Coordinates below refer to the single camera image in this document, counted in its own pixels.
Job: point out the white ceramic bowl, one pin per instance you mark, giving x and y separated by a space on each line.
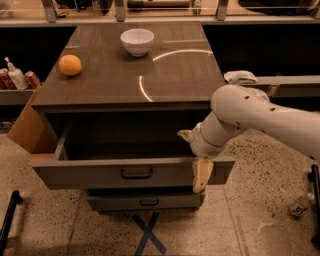
138 41

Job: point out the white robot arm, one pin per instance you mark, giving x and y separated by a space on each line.
236 108

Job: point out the brown cardboard box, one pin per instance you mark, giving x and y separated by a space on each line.
29 131

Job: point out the grey bottom drawer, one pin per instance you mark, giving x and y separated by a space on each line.
145 201

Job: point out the grey top drawer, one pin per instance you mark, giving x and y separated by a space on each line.
98 159

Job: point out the black right base leg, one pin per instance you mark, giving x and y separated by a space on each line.
314 178

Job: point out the white pump bottle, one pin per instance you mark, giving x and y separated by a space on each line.
16 75

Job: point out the red soda can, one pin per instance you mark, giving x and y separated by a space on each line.
32 79
5 80

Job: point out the grey drawer cabinet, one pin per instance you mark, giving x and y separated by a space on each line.
168 89

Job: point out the grey drawer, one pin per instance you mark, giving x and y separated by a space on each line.
145 201
98 159

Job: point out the clear plastic bottle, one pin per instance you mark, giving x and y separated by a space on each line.
301 204

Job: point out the black base leg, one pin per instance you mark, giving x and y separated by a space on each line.
15 199
314 178

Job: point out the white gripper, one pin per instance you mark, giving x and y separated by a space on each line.
201 144

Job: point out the orange fruit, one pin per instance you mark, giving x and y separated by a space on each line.
70 65

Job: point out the black left base leg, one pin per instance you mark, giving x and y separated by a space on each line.
15 199

